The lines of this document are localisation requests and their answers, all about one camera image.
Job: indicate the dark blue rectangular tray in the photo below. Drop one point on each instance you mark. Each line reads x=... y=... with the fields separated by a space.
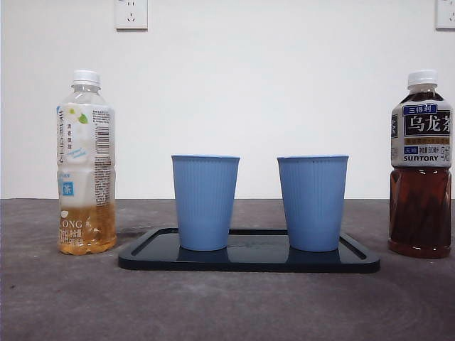
x=249 y=263

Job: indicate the jasmine tea bottle white label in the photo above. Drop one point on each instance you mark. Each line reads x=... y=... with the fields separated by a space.
x=85 y=160

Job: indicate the dark oolong tea bottle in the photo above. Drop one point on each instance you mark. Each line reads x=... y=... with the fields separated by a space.
x=419 y=213

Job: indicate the blue ribbed plastic cup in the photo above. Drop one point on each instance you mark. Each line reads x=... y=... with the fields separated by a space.
x=204 y=202
x=313 y=202

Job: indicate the white wall socket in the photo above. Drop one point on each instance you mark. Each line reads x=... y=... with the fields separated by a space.
x=131 y=16
x=446 y=14

